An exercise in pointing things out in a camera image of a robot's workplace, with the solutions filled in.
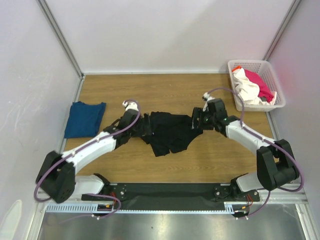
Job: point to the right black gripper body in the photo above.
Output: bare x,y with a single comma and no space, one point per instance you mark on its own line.
197,118

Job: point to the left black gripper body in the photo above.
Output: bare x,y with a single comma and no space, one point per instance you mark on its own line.
142,130

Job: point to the black t shirt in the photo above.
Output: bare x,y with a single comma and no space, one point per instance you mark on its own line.
171,133

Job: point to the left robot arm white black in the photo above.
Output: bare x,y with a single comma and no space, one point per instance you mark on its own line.
57,175

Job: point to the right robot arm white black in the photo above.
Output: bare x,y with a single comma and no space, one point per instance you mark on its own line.
275,163

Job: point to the cream white t shirt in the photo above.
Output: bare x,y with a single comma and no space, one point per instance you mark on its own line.
248,91

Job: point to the folded blue t shirt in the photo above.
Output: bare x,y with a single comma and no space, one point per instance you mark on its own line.
84,120

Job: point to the orange garment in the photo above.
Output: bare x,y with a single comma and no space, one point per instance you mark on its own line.
237,68

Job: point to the white plastic basket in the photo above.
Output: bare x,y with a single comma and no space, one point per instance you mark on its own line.
266,72

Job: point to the pink t shirt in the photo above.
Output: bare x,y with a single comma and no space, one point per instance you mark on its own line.
265,93

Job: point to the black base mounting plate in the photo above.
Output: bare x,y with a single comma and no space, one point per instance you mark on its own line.
177,196

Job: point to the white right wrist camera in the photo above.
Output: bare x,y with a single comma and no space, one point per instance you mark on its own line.
207,98

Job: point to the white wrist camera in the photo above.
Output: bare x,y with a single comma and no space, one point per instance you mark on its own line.
130,105
207,98

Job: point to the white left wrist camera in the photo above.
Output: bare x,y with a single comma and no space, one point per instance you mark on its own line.
130,105

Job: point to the aluminium frame rail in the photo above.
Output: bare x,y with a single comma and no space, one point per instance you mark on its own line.
98,198

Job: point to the right aluminium corner post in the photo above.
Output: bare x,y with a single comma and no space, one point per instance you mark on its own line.
282,28

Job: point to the aluminium corner post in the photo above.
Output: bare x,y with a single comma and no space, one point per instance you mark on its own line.
282,28
45,8

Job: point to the left aluminium corner post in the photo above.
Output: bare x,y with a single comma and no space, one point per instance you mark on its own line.
45,8

